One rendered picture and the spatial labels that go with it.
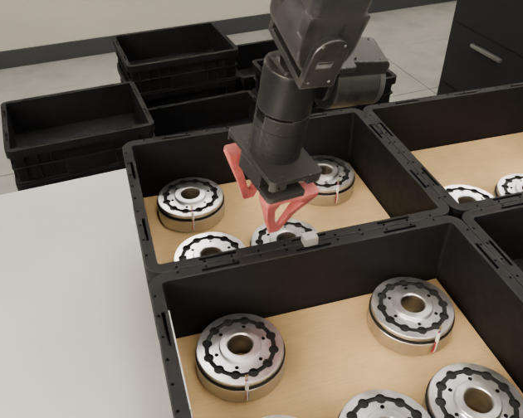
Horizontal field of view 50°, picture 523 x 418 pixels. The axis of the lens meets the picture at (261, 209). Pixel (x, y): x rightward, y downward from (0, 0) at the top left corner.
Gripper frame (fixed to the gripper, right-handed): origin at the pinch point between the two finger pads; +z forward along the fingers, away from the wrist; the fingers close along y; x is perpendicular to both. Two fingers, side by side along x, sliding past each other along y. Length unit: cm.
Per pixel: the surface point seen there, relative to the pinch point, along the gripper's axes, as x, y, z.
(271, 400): 6.3, -17.4, 11.9
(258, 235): -4.2, 4.9, 10.9
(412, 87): -194, 143, 100
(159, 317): 15.7, -7.2, 4.2
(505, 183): -44.7, -3.3, 5.9
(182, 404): 17.8, -17.7, 2.9
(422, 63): -220, 164, 100
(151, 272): 14.0, -0.4, 5.3
